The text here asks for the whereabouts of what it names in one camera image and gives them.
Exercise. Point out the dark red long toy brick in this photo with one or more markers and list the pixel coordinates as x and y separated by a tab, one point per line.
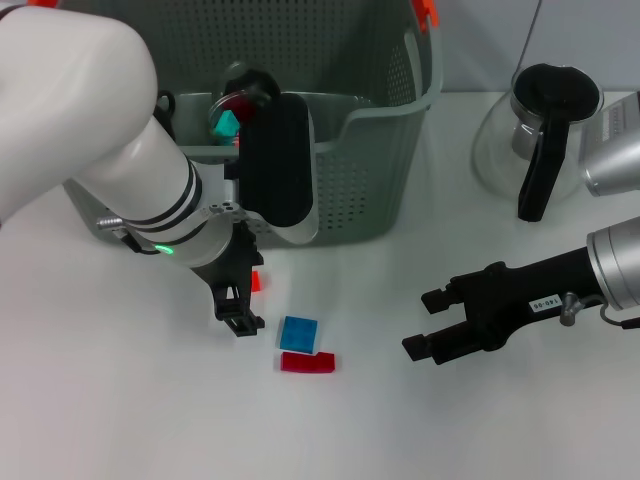
310	362

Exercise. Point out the grey-green perforated plastic storage bin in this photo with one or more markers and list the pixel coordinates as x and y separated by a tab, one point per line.
360	175

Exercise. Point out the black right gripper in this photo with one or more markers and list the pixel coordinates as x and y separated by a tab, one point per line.
530	292

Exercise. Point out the small red toy brick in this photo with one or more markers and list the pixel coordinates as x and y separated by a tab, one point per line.
256	282

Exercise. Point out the black clay teapot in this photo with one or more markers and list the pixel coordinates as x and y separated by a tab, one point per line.
167	112

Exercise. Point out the teal square toy plate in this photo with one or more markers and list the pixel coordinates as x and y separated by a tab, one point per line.
226	125

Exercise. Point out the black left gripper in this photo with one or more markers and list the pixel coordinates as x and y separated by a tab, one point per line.
230	270

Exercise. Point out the blue square toy brick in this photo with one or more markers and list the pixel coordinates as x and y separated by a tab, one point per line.
299	334

